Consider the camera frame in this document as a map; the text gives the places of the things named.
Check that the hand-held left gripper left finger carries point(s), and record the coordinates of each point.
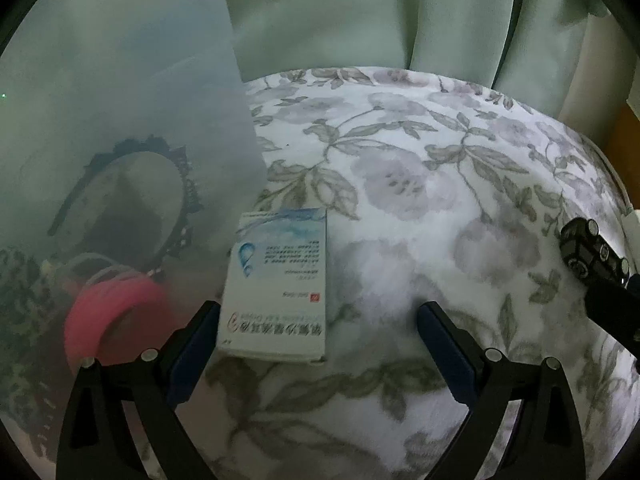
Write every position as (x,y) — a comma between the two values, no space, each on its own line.
(192,355)

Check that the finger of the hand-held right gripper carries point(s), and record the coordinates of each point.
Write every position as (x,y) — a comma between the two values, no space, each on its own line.
(585,247)

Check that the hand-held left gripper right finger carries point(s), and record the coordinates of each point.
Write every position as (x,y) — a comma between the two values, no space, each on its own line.
(447,350)

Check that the pink tape roll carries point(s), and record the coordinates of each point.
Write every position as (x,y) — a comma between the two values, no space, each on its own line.
(115,315)

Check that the white medicine box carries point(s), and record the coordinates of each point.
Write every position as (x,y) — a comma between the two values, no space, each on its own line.
(275,280)

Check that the translucent plastic storage bag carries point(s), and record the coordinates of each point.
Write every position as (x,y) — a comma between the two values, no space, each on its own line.
(125,85)

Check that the wooden furniture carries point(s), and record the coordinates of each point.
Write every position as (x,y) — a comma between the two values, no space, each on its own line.
(627,160)

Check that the black lace headband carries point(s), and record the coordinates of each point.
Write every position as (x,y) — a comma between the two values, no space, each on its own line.
(187,185)

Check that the floral blanket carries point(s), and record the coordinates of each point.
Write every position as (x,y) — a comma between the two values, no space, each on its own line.
(400,185)

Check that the green curtain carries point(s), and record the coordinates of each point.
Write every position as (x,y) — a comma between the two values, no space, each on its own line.
(350,10)

